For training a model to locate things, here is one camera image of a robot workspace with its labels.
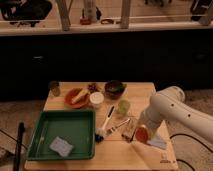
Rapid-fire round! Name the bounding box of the wooden table leg middle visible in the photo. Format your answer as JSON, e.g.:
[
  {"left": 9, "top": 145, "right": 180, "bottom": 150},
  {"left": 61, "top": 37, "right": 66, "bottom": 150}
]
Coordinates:
[{"left": 120, "top": 0, "right": 131, "bottom": 29}]

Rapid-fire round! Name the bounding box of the blue sponge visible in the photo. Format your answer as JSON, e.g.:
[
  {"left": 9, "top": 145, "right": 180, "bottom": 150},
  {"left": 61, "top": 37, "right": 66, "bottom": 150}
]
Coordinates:
[{"left": 49, "top": 137, "right": 73, "bottom": 157}]

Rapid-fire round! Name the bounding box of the orange plate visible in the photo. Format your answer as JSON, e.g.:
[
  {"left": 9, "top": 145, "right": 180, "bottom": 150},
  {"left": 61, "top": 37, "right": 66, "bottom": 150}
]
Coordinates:
[{"left": 64, "top": 88, "right": 89, "bottom": 109}]

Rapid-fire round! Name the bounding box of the brown rectangular block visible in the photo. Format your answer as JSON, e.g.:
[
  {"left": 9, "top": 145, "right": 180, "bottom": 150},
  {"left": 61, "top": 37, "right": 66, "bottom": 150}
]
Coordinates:
[{"left": 122, "top": 118, "right": 137, "bottom": 143}]

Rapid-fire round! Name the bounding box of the yellow corn cob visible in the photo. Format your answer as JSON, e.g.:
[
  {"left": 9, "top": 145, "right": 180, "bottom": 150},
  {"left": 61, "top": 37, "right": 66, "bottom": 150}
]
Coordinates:
[{"left": 71, "top": 89, "right": 88, "bottom": 104}]

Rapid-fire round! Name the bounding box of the orange-red apple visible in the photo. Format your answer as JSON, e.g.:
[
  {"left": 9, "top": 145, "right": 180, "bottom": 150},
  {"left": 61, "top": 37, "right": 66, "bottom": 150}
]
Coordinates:
[{"left": 135, "top": 127, "right": 150, "bottom": 144}]

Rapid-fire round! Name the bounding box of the blue-white folded cloth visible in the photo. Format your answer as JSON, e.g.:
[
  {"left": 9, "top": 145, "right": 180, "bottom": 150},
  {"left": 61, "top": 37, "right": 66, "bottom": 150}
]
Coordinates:
[{"left": 147, "top": 134, "right": 167, "bottom": 150}]

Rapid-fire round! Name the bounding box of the wooden table leg left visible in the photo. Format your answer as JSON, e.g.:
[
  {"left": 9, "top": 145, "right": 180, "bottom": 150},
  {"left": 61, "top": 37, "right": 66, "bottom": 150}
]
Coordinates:
[{"left": 55, "top": 0, "right": 70, "bottom": 31}]

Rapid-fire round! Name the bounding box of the white round container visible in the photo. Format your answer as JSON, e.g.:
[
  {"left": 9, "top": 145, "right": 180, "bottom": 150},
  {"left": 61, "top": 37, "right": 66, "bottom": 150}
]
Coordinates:
[{"left": 89, "top": 92, "right": 104, "bottom": 108}]

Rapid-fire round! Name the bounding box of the green plastic tray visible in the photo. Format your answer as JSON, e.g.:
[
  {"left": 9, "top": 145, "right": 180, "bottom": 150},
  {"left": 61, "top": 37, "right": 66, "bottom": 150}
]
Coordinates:
[{"left": 27, "top": 110, "right": 95, "bottom": 161}]

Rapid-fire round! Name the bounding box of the dark brown bowl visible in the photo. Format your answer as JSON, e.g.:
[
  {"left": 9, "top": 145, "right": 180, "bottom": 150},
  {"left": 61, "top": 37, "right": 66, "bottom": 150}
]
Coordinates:
[{"left": 104, "top": 80, "right": 127, "bottom": 99}]

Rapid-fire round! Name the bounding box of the dark grape bunch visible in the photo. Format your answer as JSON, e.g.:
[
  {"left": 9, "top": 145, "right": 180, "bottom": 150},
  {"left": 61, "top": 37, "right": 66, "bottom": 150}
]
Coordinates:
[{"left": 87, "top": 83, "right": 100, "bottom": 93}]

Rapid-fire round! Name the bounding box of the wooden table leg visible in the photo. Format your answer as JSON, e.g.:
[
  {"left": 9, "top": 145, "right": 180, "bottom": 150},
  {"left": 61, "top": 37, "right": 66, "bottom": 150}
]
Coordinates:
[
  {"left": 55, "top": 0, "right": 70, "bottom": 31},
  {"left": 120, "top": 0, "right": 131, "bottom": 29}
]

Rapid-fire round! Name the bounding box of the green plastic cup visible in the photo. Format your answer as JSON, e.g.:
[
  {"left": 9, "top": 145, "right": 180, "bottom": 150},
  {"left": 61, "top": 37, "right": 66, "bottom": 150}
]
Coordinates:
[{"left": 117, "top": 100, "right": 130, "bottom": 116}]

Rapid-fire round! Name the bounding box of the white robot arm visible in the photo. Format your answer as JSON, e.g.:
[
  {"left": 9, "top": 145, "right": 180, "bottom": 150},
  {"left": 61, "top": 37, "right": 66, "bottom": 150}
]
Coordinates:
[{"left": 138, "top": 86, "right": 213, "bottom": 144}]

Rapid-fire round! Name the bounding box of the black pole stand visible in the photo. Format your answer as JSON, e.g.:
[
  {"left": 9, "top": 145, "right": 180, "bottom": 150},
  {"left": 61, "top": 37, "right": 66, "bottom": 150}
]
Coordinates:
[{"left": 13, "top": 122, "right": 25, "bottom": 171}]

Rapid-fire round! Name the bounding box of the black floor cable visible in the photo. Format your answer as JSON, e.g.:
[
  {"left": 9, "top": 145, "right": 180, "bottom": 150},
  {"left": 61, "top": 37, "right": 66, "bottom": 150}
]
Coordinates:
[{"left": 169, "top": 132, "right": 213, "bottom": 171}]

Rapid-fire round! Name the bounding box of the black office chair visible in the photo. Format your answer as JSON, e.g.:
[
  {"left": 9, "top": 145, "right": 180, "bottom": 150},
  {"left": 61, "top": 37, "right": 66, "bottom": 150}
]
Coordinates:
[{"left": 0, "top": 0, "right": 52, "bottom": 27}]

